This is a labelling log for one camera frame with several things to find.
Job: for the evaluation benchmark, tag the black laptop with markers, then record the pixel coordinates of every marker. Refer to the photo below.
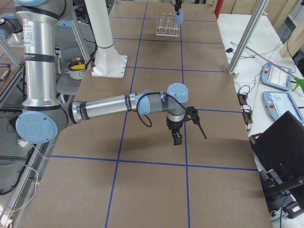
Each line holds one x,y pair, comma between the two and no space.
281,147

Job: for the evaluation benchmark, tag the light blue plastic cup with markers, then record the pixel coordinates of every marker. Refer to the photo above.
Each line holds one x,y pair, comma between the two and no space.
179,17

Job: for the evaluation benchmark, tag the teach pendant with red button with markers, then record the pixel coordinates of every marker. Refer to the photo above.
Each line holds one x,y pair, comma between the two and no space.
274,77

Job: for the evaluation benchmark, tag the white wire cup holder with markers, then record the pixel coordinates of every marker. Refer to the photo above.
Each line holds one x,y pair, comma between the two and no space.
166,26

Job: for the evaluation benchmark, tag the white pot with yellow contents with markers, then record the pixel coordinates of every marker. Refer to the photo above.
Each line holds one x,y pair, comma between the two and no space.
75,68

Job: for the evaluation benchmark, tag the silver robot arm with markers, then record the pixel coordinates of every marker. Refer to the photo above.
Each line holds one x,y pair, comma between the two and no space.
43,116

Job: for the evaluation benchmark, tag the aluminium frame post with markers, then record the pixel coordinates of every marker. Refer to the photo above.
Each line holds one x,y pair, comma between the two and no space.
255,17

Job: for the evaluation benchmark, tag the black usb hub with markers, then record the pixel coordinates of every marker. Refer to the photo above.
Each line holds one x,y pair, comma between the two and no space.
242,99

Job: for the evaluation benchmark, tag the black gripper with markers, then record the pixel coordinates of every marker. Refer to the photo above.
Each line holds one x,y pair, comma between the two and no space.
177,5
172,126

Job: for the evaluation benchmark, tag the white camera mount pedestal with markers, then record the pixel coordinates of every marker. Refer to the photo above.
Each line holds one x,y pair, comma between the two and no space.
108,62

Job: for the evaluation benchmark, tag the green handled reacher grabber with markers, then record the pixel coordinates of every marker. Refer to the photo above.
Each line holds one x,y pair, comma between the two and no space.
299,81

